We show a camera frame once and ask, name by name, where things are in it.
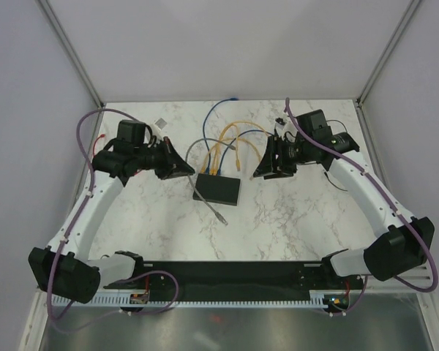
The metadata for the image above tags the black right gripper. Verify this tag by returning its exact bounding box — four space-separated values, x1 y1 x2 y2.
253 135 312 180

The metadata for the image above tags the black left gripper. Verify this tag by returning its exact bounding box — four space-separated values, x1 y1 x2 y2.
134 137 195 181

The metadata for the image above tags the black network switch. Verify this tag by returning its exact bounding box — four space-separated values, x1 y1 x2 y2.
195 173 241 206

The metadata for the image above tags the black power adapter cable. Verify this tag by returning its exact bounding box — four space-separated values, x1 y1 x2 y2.
321 118 356 191

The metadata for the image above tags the grey ethernet cable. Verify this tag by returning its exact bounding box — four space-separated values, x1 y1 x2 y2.
185 137 239 227

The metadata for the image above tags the red ethernet cable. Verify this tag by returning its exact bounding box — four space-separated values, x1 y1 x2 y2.
91 134 107 162

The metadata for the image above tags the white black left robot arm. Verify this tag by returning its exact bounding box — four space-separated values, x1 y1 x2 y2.
29 137 195 303

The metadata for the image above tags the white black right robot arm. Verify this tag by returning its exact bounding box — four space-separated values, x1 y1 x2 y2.
253 132 434 288

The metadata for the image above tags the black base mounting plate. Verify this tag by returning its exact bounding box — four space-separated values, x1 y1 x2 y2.
107 261 363 302

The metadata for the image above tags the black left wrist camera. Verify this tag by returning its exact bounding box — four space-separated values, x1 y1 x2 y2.
116 120 147 146

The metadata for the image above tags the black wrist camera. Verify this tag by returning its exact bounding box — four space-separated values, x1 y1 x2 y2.
297 110 333 140
116 120 147 146

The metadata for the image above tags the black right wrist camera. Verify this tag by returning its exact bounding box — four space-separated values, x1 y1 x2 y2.
297 110 333 140

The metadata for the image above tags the white slotted cable duct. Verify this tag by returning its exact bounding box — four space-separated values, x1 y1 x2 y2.
73 292 348 309

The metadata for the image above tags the left aluminium frame post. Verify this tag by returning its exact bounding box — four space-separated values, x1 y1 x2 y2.
36 0 106 107

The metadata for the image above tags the aluminium frame post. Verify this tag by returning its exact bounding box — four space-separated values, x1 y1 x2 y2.
36 0 106 107
355 0 424 107

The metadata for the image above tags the right aluminium frame post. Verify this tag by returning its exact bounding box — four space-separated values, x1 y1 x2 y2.
355 0 424 107

